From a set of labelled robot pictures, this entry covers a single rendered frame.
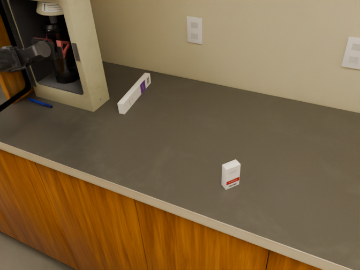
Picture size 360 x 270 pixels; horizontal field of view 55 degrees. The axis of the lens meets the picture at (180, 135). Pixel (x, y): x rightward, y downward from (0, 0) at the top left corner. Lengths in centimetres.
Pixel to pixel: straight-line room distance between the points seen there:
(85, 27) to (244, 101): 68
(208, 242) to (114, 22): 111
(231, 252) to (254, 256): 8
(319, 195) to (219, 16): 79
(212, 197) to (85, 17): 78
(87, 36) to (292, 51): 78
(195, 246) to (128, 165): 35
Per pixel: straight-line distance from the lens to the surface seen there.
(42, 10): 142
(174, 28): 160
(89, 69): 140
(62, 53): 144
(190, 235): 117
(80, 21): 134
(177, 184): 109
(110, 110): 146
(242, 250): 111
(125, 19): 173
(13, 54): 135
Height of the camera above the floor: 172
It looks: 38 degrees down
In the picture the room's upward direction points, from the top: 4 degrees counter-clockwise
